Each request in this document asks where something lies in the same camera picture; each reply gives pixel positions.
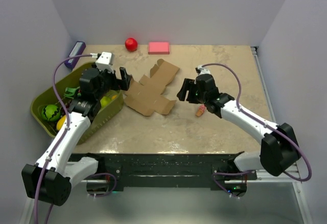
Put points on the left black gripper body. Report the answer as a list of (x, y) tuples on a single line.
[(108, 81)]

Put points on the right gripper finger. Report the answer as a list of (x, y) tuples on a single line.
[(192, 91), (181, 95)]

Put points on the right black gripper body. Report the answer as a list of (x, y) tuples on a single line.
[(202, 97)]

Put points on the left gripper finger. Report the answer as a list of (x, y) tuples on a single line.
[(125, 82), (123, 73)]

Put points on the brown cardboard box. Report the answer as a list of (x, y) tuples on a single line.
[(145, 96)]

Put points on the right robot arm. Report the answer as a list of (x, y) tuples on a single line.
[(277, 152)]

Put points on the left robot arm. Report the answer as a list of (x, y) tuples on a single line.
[(50, 179)]

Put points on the purple box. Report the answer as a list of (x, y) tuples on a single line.
[(77, 49)]

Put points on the pink box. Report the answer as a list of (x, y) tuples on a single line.
[(158, 48)]

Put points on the toy ice cream cone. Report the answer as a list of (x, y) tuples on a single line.
[(200, 111)]

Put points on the red dragon fruit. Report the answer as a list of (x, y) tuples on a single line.
[(72, 93)]

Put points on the red apple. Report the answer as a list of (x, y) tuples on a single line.
[(131, 44)]

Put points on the yellow mango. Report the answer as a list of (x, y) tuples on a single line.
[(60, 122)]

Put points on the toy watermelon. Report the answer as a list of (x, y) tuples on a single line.
[(51, 113)]

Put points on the olive green basket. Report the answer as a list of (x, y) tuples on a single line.
[(72, 80)]

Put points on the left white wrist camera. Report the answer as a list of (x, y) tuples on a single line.
[(105, 61)]

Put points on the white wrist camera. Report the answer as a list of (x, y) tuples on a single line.
[(202, 70), (105, 61)]

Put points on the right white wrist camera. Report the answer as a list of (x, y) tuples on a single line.
[(202, 70)]

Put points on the black base frame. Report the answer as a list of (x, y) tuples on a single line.
[(212, 171)]

